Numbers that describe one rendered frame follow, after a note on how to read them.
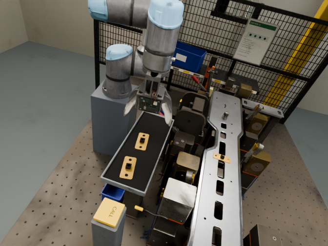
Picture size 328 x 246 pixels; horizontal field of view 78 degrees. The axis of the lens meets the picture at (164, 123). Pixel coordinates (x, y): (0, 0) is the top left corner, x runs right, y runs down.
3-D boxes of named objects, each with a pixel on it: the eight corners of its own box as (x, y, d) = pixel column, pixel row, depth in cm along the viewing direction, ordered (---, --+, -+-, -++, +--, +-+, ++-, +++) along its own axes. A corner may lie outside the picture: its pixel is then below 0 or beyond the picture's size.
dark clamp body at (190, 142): (174, 193, 112) (193, 146, 88) (153, 186, 113) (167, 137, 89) (176, 182, 118) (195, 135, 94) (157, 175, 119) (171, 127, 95)
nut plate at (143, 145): (145, 151, 70) (145, 149, 69) (134, 149, 70) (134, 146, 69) (149, 134, 76) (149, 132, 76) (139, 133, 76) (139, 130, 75)
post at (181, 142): (165, 198, 108) (184, 147, 83) (156, 195, 109) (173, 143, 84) (168, 191, 112) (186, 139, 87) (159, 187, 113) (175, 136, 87)
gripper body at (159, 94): (133, 111, 56) (137, 71, 49) (139, 95, 63) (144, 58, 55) (160, 117, 57) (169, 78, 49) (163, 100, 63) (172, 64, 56)
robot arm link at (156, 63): (147, 42, 53) (177, 49, 53) (144, 58, 56) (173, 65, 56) (141, 51, 47) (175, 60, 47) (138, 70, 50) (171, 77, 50)
